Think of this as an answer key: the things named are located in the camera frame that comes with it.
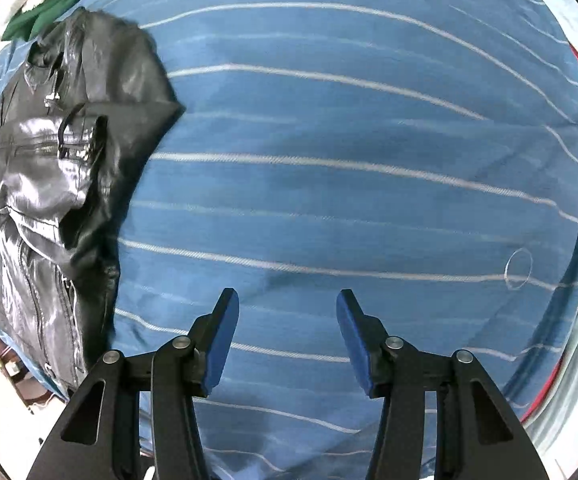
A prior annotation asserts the blue striped bed sheet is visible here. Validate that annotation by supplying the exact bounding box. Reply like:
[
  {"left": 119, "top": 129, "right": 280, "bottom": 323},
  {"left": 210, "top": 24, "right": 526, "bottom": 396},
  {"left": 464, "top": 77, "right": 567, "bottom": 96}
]
[{"left": 0, "top": 0, "right": 578, "bottom": 480}]

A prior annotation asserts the light blue printed blanket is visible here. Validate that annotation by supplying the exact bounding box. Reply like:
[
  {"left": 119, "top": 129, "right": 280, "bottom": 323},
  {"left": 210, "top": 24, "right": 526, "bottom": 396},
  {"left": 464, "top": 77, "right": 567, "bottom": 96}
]
[{"left": 469, "top": 0, "right": 578, "bottom": 480}]

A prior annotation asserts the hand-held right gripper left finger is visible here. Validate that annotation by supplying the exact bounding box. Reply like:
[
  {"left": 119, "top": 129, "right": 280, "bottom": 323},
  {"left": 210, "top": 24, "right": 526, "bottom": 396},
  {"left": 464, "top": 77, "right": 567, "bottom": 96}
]
[{"left": 26, "top": 288, "right": 240, "bottom": 480}]

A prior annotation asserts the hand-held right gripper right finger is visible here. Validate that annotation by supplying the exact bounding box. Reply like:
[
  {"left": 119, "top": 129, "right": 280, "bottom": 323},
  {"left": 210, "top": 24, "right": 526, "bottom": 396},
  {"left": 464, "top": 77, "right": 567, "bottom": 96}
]
[{"left": 336, "top": 289, "right": 551, "bottom": 480}]

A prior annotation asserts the black leather jacket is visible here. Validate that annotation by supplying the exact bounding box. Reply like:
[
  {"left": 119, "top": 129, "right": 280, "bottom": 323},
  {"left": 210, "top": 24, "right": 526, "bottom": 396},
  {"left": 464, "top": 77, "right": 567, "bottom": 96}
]
[{"left": 0, "top": 7, "right": 186, "bottom": 395}]

